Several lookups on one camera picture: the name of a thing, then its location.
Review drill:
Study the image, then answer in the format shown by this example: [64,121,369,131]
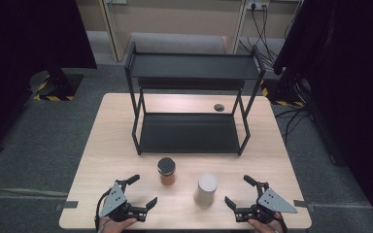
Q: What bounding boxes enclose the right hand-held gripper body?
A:
[234,182,299,225]

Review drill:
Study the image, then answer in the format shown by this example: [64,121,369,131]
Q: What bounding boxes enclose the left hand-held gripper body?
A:
[98,180,149,223]

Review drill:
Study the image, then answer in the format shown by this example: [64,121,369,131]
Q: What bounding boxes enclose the white cylindrical jar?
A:
[193,173,219,207]

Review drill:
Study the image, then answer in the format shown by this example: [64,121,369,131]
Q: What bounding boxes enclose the spice jar with black lid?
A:
[156,156,177,186]

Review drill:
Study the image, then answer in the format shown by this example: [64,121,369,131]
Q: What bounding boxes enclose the black metal two-tier rack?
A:
[124,42,266,157]

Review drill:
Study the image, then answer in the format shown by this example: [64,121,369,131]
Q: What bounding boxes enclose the person's left hand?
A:
[97,216,138,233]

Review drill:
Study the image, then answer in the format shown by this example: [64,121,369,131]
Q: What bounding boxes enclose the person's right hand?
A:
[247,212,288,233]

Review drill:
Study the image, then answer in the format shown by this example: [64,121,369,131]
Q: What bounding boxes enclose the grey tape piece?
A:
[292,199,316,213]
[53,200,80,212]

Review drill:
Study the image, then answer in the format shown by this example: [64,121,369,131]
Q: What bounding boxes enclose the stand base with hazard tape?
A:
[260,77,305,108]
[28,70,85,102]

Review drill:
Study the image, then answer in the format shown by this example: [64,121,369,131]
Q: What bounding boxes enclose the black curtain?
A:
[0,0,97,156]
[273,0,373,232]

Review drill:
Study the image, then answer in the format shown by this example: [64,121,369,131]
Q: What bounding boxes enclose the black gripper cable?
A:
[94,188,112,231]

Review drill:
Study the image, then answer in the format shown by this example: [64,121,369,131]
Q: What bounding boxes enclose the black floor cables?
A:
[273,105,313,148]

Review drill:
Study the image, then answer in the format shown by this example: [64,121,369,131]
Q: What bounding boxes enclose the floor cable strip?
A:
[0,187,70,200]

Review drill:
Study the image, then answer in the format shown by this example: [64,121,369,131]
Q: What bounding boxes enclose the black power cable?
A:
[251,4,277,64]
[261,4,275,56]

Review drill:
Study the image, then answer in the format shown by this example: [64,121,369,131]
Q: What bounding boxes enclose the white wall power outlet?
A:
[247,1,270,11]

